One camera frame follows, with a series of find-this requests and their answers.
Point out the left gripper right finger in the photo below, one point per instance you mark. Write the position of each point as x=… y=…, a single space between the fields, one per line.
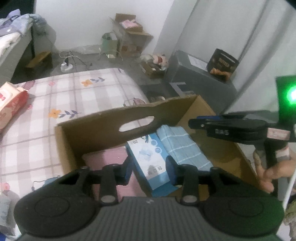
x=187 y=176

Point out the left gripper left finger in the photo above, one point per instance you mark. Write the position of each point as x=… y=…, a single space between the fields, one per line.
x=111 y=176

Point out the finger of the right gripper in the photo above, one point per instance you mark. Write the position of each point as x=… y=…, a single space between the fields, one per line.
x=199 y=123
x=211 y=117

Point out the light blue checked towel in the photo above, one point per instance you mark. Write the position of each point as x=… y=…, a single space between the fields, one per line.
x=182 y=148

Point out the blue white mask box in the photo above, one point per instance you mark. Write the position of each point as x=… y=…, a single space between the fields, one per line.
x=149 y=156

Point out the person right hand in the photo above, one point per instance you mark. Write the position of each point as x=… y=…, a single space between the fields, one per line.
x=284 y=168

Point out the large cardboard box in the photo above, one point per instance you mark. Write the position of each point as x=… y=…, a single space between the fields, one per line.
x=148 y=133

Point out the grey storage box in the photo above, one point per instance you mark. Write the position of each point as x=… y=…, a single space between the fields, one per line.
x=187 y=74

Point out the black snack bag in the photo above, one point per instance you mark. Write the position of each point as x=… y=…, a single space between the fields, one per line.
x=222 y=65

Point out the plush toy in box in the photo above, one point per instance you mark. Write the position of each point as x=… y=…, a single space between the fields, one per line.
x=154 y=66

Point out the small cardboard boxes stack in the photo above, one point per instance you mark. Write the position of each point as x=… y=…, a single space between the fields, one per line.
x=131 y=35

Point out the green bag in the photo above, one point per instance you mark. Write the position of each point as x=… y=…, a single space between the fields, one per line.
x=109 y=44

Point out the white power strip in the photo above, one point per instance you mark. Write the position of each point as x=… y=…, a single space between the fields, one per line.
x=66 y=66

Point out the red tissue pack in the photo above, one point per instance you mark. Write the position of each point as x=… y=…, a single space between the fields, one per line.
x=12 y=100

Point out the white fleece blanket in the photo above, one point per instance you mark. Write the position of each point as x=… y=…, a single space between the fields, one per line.
x=14 y=45

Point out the purple clothing pile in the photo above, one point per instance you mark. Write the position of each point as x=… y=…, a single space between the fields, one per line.
x=14 y=22

